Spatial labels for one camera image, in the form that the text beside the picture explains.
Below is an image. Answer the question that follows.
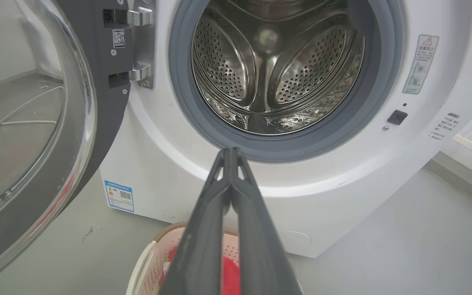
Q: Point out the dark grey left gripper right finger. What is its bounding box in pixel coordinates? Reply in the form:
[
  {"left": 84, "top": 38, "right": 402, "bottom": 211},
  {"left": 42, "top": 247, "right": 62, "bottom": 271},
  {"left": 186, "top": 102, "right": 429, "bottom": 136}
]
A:
[{"left": 231, "top": 148, "right": 303, "bottom": 295}]

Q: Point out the small printed text sticker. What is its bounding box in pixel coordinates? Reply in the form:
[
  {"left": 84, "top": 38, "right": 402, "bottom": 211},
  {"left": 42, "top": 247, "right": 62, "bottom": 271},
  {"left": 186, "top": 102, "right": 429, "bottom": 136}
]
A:
[{"left": 428, "top": 111, "right": 461, "bottom": 141}]

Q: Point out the red and white garment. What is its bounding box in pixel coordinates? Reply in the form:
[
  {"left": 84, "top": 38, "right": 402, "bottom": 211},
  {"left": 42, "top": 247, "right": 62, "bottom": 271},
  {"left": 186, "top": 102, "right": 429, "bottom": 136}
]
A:
[{"left": 159, "top": 245, "right": 241, "bottom": 295}]

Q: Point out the triangle warning sticker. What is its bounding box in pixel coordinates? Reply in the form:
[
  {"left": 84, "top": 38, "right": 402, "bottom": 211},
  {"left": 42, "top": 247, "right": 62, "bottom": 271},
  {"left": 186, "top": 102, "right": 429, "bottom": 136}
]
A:
[{"left": 402, "top": 34, "right": 440, "bottom": 95}]

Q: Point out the chrome door hinge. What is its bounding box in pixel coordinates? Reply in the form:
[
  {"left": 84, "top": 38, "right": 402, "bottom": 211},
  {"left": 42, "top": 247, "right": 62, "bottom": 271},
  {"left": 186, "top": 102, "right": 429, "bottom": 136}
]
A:
[{"left": 127, "top": 0, "right": 157, "bottom": 90}]

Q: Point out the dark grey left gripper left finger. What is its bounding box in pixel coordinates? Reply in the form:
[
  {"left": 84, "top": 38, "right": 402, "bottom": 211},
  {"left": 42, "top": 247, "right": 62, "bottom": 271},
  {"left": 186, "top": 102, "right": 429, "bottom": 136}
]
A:
[{"left": 158, "top": 148, "right": 232, "bottom": 295}]

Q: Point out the cream plastic laundry basket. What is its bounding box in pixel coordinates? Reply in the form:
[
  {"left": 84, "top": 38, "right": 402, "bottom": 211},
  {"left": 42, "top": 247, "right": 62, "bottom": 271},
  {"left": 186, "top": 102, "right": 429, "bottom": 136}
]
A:
[{"left": 126, "top": 222, "right": 304, "bottom": 295}]

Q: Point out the blue energy label sticker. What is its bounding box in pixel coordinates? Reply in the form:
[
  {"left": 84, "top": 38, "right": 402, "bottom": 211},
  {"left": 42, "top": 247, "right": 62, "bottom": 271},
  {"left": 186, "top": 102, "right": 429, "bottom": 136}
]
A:
[{"left": 104, "top": 179, "right": 135, "bottom": 213}]

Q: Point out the grey rubber door gasket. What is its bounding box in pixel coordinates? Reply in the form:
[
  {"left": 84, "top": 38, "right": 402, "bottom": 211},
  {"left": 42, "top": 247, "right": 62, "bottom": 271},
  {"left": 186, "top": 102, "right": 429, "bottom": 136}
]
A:
[{"left": 168, "top": 0, "right": 405, "bottom": 163}]

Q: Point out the white front-load washing machine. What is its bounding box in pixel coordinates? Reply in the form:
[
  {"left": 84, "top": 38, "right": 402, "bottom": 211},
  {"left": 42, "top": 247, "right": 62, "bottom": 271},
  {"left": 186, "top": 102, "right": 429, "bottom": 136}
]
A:
[{"left": 99, "top": 0, "right": 472, "bottom": 259}]

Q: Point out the glass washing machine door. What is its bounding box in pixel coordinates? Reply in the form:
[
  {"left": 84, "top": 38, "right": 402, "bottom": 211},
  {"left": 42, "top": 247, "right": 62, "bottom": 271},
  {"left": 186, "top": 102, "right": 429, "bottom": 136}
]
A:
[{"left": 0, "top": 0, "right": 135, "bottom": 288}]

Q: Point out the thin white floor cable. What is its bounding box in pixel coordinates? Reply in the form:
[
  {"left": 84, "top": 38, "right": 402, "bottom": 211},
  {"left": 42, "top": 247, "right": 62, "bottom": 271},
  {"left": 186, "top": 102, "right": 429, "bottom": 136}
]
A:
[{"left": 0, "top": 85, "right": 65, "bottom": 161}]

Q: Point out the black door latch socket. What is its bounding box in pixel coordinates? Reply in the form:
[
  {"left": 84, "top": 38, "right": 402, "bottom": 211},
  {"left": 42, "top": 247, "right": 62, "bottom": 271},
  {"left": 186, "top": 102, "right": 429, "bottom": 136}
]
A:
[{"left": 386, "top": 109, "right": 409, "bottom": 126}]

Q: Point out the round drain filter cover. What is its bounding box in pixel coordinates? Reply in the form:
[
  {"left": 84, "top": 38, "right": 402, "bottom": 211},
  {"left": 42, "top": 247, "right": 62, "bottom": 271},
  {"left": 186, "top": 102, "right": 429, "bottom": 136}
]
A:
[{"left": 282, "top": 230, "right": 313, "bottom": 248}]

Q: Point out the stainless steel washing machine drum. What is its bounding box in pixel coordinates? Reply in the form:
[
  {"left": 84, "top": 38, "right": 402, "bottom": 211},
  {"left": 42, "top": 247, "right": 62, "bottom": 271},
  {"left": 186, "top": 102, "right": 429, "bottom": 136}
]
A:
[{"left": 191, "top": 0, "right": 366, "bottom": 136}]

